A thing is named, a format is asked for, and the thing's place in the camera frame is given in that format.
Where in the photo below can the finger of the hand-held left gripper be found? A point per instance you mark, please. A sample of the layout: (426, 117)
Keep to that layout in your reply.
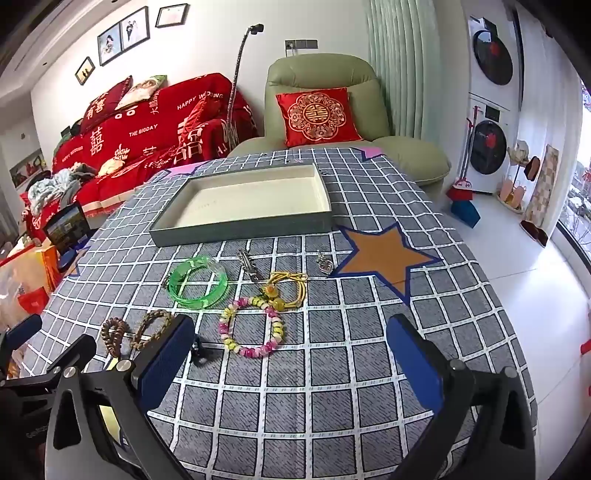
(74, 350)
(25, 330)

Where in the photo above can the orange shopping bag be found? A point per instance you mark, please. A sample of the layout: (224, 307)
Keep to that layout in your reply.
(34, 277)

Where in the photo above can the photo print pillow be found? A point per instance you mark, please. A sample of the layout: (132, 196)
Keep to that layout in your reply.
(138, 92)

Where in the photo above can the small black picture frame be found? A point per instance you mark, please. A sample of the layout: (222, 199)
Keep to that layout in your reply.
(85, 70)

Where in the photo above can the black framed certificate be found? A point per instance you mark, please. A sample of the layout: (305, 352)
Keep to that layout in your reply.
(171, 14)

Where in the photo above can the beige checked panel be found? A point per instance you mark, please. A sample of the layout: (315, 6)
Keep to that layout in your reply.
(544, 184)

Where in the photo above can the framed landscape picture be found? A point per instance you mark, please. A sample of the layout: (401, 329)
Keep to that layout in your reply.
(67, 227)

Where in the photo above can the grey-green shallow tray box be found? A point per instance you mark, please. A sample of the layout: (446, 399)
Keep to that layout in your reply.
(258, 194)

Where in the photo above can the black framed portrait photo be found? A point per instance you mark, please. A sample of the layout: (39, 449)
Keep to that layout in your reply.
(135, 28)
(110, 45)

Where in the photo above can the white washing machine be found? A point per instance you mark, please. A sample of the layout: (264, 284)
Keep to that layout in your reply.
(489, 143)

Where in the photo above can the green translucent bangle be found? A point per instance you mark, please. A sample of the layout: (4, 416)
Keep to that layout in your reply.
(173, 281)

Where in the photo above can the green armchair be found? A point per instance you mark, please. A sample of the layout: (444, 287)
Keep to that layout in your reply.
(323, 74)

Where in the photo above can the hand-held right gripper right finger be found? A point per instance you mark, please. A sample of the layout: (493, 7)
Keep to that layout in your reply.
(415, 362)

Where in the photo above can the cream hat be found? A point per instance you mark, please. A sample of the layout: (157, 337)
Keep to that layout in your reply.
(519, 152)

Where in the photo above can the black claw hair clip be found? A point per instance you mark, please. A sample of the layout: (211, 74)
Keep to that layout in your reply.
(199, 354)

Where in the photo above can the pile of clothes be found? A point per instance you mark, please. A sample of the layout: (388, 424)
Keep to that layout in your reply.
(55, 187)

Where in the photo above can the dark slippers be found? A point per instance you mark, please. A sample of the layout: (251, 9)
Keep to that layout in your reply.
(535, 233)

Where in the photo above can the silver metal hair clip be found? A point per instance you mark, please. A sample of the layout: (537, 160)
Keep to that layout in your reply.
(249, 267)

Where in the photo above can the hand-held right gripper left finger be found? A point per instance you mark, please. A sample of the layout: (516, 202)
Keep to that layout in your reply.
(166, 357)

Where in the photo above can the red broom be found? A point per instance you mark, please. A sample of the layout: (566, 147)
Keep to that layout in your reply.
(461, 189)

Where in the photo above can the silver pendant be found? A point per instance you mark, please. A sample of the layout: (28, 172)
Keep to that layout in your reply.
(324, 265)

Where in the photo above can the wall socket strip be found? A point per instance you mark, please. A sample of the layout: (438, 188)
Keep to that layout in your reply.
(301, 44)

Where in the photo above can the white dryer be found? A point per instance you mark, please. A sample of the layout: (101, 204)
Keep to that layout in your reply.
(491, 55)

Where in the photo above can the brown hat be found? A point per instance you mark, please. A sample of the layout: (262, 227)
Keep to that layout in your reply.
(533, 168)

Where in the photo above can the pale green curtain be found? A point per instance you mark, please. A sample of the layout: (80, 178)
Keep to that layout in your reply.
(397, 60)

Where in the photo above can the grey checked tablecloth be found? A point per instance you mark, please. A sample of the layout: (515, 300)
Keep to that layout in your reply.
(323, 369)

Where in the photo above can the blue dustpan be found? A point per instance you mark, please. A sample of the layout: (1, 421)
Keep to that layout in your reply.
(465, 212)

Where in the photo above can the orange star marker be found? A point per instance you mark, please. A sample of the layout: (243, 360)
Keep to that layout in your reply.
(388, 254)

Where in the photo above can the red embroidered cushion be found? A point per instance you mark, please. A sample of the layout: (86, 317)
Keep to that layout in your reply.
(318, 115)

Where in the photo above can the red printed sofa cover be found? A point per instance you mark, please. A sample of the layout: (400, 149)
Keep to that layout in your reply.
(152, 129)

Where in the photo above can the leaning framed photo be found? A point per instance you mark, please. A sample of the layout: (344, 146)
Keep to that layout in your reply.
(27, 168)

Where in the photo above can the red sofa pillow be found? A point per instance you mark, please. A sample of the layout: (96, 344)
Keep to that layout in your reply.
(104, 110)

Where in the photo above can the cream soft cushion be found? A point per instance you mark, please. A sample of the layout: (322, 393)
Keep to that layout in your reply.
(111, 165)

